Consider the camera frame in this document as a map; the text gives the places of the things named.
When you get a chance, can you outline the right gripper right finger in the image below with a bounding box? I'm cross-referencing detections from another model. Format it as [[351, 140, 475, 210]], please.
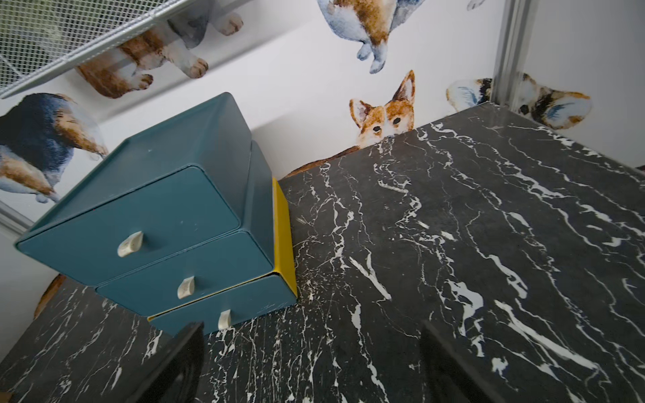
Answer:
[[419, 322, 504, 403]]

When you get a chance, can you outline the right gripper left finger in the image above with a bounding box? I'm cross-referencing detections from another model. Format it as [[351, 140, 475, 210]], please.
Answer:
[[123, 322, 205, 402]]

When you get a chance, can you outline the teal drawer cabinet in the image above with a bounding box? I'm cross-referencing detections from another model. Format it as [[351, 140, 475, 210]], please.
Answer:
[[15, 92, 297, 335]]

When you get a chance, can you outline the white wire basket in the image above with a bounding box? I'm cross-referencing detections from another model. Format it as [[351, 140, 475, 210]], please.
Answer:
[[1, 0, 191, 99]]

